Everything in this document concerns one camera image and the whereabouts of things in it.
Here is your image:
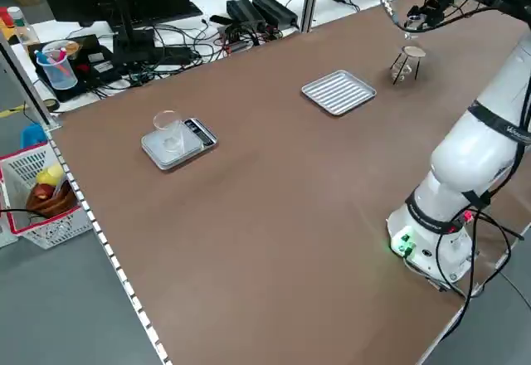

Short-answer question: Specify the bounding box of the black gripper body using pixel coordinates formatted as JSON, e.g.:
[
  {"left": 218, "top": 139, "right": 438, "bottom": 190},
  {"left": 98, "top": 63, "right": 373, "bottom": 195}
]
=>
[{"left": 429, "top": 0, "right": 453, "bottom": 20}]

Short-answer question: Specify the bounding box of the small glass beaker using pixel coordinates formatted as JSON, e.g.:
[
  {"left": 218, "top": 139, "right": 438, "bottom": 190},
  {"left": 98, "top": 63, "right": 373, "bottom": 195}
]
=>
[{"left": 404, "top": 12, "right": 423, "bottom": 38}]

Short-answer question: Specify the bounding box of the asbestos net with round centre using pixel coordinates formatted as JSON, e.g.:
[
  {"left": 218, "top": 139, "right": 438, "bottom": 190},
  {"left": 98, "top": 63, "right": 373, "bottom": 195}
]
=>
[{"left": 398, "top": 43, "right": 429, "bottom": 60}]

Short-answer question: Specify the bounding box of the black wire tripod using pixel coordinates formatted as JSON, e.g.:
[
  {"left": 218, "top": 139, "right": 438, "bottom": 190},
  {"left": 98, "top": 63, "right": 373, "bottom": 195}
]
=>
[{"left": 391, "top": 47, "right": 427, "bottom": 86}]

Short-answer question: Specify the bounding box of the glass alcohol lamp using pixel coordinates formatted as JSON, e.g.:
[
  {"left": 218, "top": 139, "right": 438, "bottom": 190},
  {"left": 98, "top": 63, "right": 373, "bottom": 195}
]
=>
[{"left": 390, "top": 60, "right": 414, "bottom": 84}]

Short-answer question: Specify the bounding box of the large clear beaker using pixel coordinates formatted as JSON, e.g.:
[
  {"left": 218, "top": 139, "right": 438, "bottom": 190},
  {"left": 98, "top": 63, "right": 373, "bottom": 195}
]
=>
[{"left": 153, "top": 109, "right": 186, "bottom": 155}]

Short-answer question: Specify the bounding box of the ribbed metal tray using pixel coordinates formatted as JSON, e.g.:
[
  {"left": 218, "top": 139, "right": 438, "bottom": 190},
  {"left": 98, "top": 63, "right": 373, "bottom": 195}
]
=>
[{"left": 300, "top": 69, "right": 378, "bottom": 118}]

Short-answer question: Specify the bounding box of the black power supply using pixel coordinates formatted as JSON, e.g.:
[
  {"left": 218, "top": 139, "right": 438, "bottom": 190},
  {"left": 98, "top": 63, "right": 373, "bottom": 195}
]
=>
[
  {"left": 251, "top": 0, "right": 300, "bottom": 27},
  {"left": 226, "top": 0, "right": 267, "bottom": 31}
]

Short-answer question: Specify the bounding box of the black monitor stand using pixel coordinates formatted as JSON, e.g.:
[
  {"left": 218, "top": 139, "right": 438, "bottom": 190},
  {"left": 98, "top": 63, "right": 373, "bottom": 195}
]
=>
[{"left": 111, "top": 0, "right": 161, "bottom": 66}]

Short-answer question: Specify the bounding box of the silver digital scale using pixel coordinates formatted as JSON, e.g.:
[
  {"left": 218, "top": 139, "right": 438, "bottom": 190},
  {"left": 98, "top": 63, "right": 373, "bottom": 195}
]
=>
[{"left": 140, "top": 117, "right": 220, "bottom": 173}]

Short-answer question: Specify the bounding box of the clear cup with pens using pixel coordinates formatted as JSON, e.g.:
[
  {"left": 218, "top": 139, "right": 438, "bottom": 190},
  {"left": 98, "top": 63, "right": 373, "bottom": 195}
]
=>
[{"left": 35, "top": 39, "right": 80, "bottom": 91}]

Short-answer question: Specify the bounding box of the clear bottle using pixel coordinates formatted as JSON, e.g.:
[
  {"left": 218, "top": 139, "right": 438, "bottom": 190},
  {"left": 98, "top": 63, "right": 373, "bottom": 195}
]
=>
[{"left": 6, "top": 6, "right": 37, "bottom": 46}]

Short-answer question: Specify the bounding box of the yellow fruit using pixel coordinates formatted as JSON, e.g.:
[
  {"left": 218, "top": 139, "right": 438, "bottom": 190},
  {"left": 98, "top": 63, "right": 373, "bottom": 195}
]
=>
[{"left": 35, "top": 163, "right": 65, "bottom": 187}]

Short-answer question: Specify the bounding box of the blue plastic object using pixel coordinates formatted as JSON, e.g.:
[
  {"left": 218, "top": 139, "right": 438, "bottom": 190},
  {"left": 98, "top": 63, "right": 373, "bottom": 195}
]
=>
[{"left": 19, "top": 122, "right": 47, "bottom": 149}]

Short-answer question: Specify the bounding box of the brown wooden bowl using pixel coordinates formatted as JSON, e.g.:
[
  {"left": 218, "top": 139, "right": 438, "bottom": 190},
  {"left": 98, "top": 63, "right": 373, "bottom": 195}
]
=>
[{"left": 24, "top": 180, "right": 80, "bottom": 220}]

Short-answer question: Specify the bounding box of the red apple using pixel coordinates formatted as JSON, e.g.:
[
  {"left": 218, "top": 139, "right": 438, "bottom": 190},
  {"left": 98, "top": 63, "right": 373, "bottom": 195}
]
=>
[{"left": 32, "top": 183, "right": 54, "bottom": 201}]

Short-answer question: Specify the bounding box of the white plastic basket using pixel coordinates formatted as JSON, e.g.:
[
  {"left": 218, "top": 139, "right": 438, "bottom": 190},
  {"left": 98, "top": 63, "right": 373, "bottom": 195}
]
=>
[{"left": 0, "top": 140, "right": 95, "bottom": 251}]

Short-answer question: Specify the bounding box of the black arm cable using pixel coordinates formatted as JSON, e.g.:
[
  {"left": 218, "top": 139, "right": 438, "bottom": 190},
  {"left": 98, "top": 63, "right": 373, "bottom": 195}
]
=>
[{"left": 371, "top": 0, "right": 531, "bottom": 299}]

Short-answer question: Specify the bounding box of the aluminium frame post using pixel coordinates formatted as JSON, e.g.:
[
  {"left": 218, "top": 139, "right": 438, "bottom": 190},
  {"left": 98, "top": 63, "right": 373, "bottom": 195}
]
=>
[
  {"left": 0, "top": 32, "right": 64, "bottom": 130},
  {"left": 299, "top": 0, "right": 324, "bottom": 34}
]

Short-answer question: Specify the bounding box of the black base cable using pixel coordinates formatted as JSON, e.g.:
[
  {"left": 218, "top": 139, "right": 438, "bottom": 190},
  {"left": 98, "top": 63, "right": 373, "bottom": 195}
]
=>
[{"left": 402, "top": 209, "right": 528, "bottom": 299}]

